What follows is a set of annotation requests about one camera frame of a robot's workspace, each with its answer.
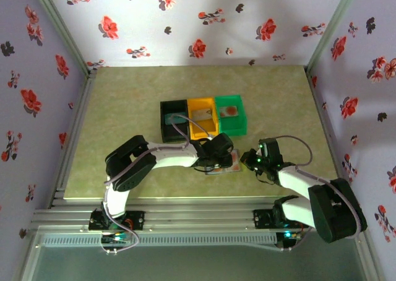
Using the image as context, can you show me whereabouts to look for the silver metal card holder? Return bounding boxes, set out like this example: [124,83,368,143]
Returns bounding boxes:
[203,149,242,176]

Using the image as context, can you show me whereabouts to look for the white card with brown mark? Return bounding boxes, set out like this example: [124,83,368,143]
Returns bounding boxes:
[192,108,214,121]

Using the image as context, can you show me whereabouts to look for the teal card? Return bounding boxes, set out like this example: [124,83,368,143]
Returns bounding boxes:
[164,112,187,126]

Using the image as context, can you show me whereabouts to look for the yellow plastic bin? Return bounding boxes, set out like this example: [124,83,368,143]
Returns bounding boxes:
[187,97,219,141]

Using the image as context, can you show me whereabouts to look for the green plastic bin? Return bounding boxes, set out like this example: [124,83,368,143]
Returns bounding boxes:
[214,94,248,139]

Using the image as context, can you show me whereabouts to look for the black plastic bin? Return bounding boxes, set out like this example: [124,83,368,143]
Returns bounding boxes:
[160,100,191,144]

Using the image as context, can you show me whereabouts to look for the green controller board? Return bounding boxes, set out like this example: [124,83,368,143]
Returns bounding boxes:
[276,230,303,241]
[101,231,132,244]

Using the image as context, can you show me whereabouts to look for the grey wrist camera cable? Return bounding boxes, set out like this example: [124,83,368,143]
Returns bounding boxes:
[272,135,363,235]
[103,114,214,229]

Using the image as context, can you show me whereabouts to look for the wide aluminium base rail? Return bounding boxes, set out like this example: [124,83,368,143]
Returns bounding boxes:
[30,196,369,232]

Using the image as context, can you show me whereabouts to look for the aluminium side rail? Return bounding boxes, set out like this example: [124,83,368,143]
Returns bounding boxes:
[49,70,97,209]
[305,67,350,205]

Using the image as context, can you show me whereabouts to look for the grey slotted cable duct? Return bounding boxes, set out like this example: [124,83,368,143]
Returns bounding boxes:
[41,233,278,248]

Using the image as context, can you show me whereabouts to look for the grey base cable loop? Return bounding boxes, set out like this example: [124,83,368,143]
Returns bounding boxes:
[277,228,310,253]
[98,214,142,256]

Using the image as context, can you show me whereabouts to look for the aluminium frame post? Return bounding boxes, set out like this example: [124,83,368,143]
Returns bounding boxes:
[29,0,93,76]
[304,0,363,74]

